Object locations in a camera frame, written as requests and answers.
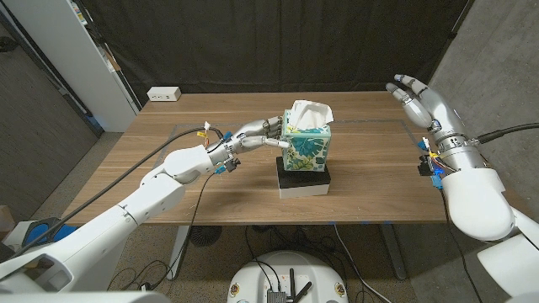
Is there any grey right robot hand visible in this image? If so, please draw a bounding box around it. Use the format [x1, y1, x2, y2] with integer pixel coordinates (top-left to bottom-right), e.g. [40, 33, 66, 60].
[385, 74, 472, 152]

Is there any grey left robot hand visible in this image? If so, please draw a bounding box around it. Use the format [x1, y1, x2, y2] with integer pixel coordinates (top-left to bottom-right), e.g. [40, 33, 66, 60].
[208, 116, 291, 167]

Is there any teal floral tissue box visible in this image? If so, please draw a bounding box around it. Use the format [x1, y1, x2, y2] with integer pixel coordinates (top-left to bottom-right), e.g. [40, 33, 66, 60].
[280, 109, 333, 172]

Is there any white tissue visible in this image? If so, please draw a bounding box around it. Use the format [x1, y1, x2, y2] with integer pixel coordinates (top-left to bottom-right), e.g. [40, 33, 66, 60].
[289, 99, 334, 130]

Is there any black and white box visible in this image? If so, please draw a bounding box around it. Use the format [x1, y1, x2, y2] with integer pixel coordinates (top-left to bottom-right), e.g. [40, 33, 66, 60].
[275, 156, 332, 199]

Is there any wooden table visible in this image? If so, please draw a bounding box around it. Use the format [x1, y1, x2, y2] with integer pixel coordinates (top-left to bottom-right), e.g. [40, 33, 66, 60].
[125, 119, 468, 221]

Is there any black backdrop curtain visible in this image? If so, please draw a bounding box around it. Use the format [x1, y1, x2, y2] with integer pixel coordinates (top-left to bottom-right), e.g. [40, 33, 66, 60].
[82, 0, 471, 106]

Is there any white power strip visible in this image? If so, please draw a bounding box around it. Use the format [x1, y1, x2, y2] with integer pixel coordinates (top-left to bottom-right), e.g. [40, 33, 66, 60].
[146, 86, 182, 103]

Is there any black round floor fan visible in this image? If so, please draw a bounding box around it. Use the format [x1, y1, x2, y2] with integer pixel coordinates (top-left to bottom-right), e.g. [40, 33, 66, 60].
[188, 226, 223, 247]

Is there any white table leg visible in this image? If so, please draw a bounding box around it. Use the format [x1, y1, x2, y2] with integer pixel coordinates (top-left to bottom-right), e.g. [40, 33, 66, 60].
[166, 226, 190, 281]

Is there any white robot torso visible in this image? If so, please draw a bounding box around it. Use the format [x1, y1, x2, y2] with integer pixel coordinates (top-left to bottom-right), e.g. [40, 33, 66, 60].
[226, 250, 350, 303]

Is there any grey table leg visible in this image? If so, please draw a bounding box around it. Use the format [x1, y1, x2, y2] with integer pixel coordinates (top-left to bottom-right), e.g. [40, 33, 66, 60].
[378, 224, 408, 281]

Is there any white cabinet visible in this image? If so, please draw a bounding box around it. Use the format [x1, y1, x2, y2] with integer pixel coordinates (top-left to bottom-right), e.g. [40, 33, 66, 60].
[2, 0, 142, 134]

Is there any blue and black floor pedal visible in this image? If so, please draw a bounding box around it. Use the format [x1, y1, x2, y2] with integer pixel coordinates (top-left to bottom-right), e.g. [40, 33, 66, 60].
[23, 216, 79, 248]

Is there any right wrist coloured wire bundle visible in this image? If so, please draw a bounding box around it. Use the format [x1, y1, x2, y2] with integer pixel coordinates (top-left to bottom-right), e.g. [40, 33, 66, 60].
[422, 136, 454, 173]

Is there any left wrist tagged wire bundle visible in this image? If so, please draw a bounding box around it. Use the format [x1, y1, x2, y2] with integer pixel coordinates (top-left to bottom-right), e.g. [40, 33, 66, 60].
[196, 120, 211, 148]

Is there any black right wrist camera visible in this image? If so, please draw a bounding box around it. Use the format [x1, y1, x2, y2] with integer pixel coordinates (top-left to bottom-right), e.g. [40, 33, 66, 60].
[418, 154, 435, 177]

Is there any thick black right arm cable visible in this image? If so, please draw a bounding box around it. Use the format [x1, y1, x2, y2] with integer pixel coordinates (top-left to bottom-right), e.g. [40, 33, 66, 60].
[475, 121, 539, 145]

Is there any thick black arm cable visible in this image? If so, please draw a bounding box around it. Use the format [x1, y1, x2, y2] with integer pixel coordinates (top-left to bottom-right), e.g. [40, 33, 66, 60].
[475, 121, 539, 145]
[8, 125, 224, 258]

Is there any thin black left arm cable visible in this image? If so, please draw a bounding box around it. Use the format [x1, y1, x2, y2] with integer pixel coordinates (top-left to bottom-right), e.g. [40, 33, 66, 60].
[162, 171, 218, 292]

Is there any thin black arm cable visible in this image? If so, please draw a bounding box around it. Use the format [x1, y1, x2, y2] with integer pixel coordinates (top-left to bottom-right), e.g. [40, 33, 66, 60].
[437, 187, 485, 303]
[162, 171, 218, 292]

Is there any white floor cable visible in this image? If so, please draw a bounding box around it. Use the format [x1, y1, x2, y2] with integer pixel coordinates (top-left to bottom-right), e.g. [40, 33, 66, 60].
[334, 224, 395, 303]

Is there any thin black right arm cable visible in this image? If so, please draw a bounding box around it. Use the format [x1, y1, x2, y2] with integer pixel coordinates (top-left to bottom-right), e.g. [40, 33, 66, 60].
[437, 187, 485, 303]

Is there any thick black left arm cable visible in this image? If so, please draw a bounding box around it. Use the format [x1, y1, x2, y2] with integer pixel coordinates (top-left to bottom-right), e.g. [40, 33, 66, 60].
[8, 125, 224, 258]

